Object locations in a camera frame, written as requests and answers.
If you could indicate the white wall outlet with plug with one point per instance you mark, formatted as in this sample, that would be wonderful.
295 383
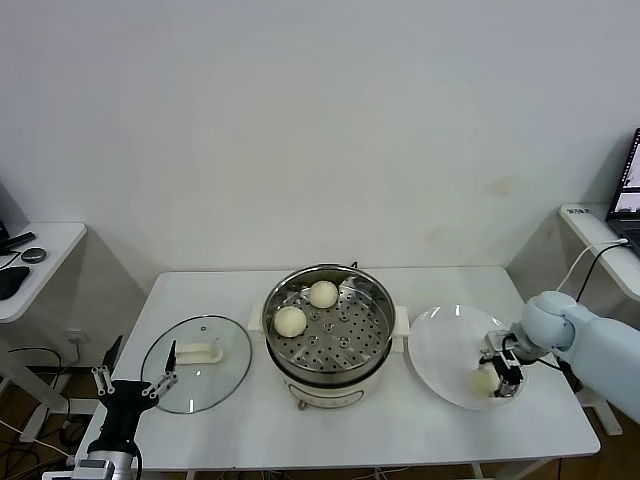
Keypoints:
75 339

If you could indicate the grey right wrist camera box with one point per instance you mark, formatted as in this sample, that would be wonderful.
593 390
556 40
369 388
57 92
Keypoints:
497 340

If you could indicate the white side table with label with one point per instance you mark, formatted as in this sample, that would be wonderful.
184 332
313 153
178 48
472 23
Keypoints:
590 230

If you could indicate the white round plate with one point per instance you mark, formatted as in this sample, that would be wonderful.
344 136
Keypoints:
440 360

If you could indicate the grey monitor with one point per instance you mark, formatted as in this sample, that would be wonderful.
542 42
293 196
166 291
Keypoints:
10 210

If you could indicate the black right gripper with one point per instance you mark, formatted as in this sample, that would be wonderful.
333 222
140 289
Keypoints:
510 372

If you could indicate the round black disc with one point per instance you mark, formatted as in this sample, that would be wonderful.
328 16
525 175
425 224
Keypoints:
33 255

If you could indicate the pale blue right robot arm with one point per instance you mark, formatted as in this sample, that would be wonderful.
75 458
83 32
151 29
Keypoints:
600 345

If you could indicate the steel perforated steamer basket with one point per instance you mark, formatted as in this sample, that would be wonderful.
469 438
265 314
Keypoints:
330 371

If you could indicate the black remote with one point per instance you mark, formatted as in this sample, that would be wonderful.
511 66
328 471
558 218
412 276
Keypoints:
20 240

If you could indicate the black laptop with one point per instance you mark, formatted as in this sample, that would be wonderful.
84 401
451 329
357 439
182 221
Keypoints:
627 200

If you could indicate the white electric cooker base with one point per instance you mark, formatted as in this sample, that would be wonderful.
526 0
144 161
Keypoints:
325 395

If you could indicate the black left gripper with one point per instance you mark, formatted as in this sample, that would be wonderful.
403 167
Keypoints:
125 400

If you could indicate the white steamed baozi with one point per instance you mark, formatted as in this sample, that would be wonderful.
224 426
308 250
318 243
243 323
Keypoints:
322 294
481 384
290 321

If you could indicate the small printed label sticker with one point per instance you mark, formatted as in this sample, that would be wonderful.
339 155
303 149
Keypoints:
578 212

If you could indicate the white side table with mouse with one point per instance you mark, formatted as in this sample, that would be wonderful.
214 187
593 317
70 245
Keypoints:
55 250

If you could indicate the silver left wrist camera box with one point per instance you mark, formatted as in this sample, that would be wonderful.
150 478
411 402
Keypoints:
95 467

